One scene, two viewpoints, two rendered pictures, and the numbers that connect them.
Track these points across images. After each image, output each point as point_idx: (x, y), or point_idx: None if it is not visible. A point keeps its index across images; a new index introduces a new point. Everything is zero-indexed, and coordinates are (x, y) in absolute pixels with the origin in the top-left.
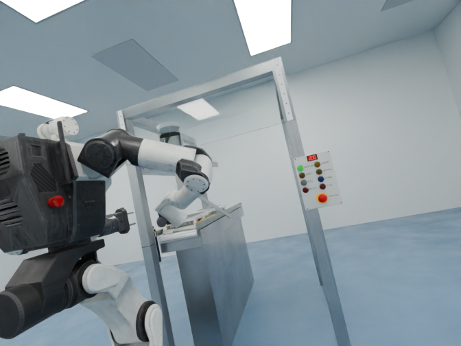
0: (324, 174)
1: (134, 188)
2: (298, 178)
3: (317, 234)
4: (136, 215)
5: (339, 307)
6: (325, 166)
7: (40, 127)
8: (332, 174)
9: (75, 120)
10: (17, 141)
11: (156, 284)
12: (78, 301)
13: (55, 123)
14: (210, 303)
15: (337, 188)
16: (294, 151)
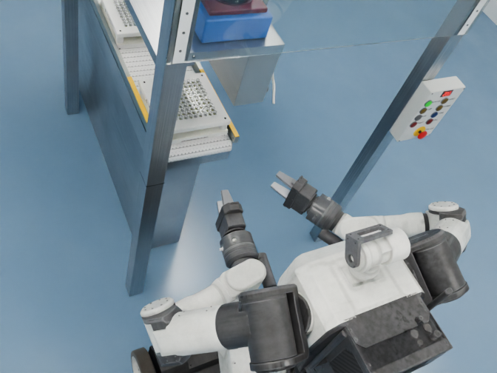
0: (440, 110)
1: (168, 105)
2: (405, 98)
3: (379, 152)
4: (154, 146)
5: (348, 201)
6: (448, 102)
7: (370, 263)
8: (446, 109)
9: (397, 227)
10: (447, 351)
11: (154, 221)
12: None
13: (399, 257)
14: (183, 200)
15: (437, 122)
16: (430, 72)
